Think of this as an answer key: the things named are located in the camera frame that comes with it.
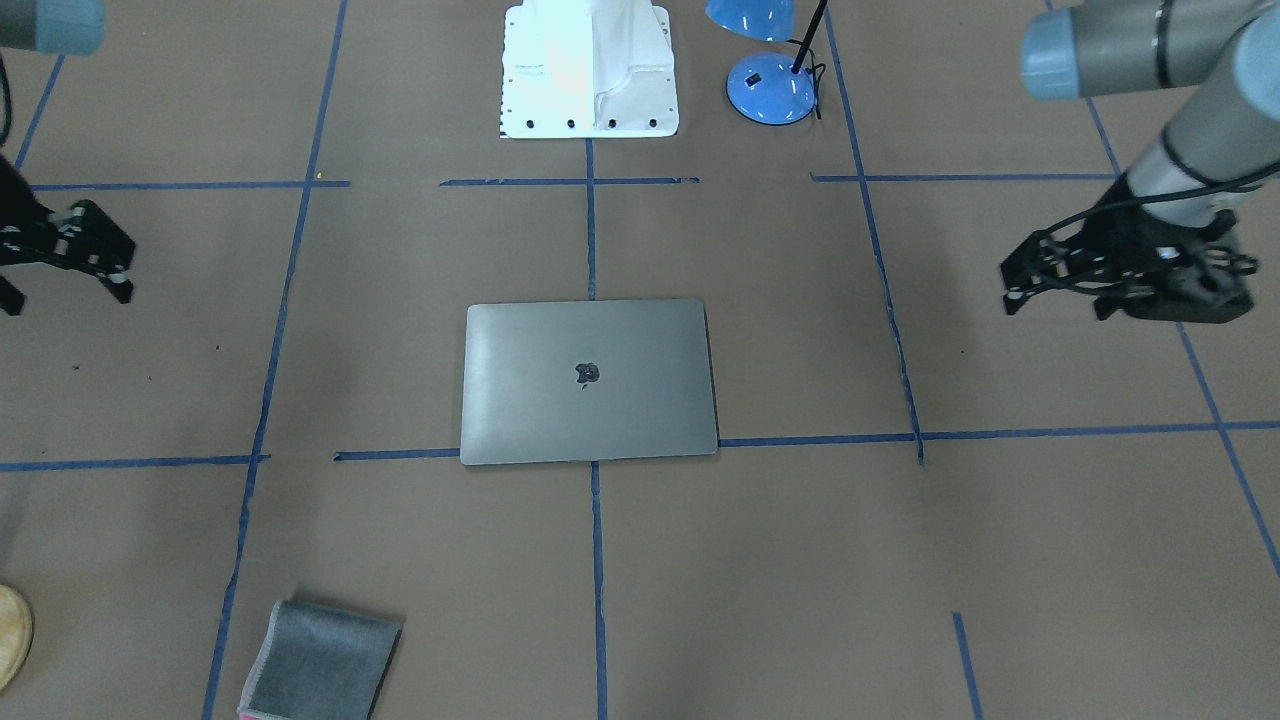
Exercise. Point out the wooden round object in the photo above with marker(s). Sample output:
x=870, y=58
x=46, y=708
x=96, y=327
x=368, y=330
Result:
x=17, y=632

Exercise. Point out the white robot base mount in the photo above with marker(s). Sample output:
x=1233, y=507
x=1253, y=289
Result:
x=588, y=69

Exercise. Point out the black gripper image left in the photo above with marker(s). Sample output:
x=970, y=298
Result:
x=22, y=215

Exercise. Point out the black camera box on wrist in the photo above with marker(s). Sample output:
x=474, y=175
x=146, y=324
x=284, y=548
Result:
x=1193, y=294

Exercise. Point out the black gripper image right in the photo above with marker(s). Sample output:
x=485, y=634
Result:
x=1128, y=208

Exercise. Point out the blue desk lamp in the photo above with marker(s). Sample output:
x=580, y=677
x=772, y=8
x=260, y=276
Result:
x=772, y=89

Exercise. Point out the grey folded cloth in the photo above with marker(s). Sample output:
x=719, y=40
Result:
x=318, y=662

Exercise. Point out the silver grey laptop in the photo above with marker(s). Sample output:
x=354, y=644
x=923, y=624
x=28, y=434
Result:
x=587, y=381

